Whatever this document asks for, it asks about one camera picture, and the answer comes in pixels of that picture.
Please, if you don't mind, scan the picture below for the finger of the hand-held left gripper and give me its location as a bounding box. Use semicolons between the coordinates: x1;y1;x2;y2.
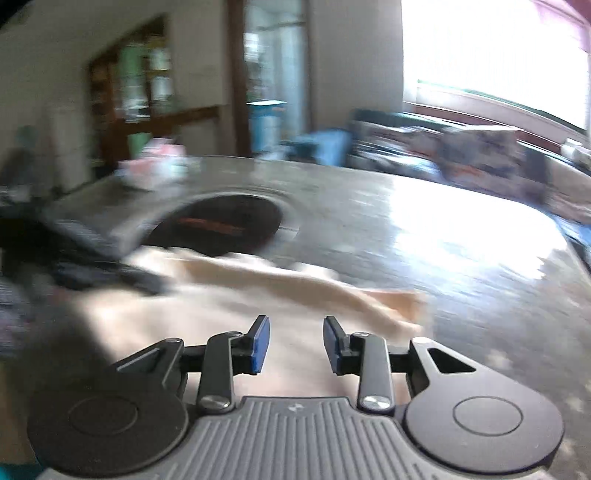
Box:
52;257;168;297

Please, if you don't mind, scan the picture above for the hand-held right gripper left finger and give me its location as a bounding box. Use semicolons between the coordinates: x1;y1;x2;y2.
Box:
115;315;271;413

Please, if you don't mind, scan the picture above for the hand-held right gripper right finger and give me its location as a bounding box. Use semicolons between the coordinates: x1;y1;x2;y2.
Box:
322;316;477;412

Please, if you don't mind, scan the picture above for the beige garment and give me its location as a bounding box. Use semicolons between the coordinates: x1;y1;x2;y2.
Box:
78;244;428;403

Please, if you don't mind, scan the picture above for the white pink tissue pack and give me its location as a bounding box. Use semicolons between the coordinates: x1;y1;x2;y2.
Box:
116;137;189;192

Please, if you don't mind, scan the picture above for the round black cooktop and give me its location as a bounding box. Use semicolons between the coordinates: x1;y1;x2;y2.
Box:
142;193;283;258

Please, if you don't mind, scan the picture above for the dark wooden cabinet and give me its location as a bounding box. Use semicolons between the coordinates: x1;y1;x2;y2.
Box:
87;16;177;163

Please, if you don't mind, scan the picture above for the blue footstool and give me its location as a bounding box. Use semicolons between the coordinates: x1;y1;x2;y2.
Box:
292;128;352;168

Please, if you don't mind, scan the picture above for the butterfly print cushion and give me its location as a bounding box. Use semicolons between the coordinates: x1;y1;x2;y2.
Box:
350;119;441;169
440;126;520;186

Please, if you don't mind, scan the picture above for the dark teal sofa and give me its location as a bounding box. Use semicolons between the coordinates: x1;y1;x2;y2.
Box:
345;108;591;209

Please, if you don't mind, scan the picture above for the large window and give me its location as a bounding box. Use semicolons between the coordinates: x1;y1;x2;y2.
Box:
401;0;591;131

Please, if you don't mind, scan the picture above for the purple window blind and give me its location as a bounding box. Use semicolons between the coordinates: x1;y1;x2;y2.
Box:
530;0;591;52

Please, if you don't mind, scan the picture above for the dark wooden door frame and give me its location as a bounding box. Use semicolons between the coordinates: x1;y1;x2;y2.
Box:
225;0;315;158

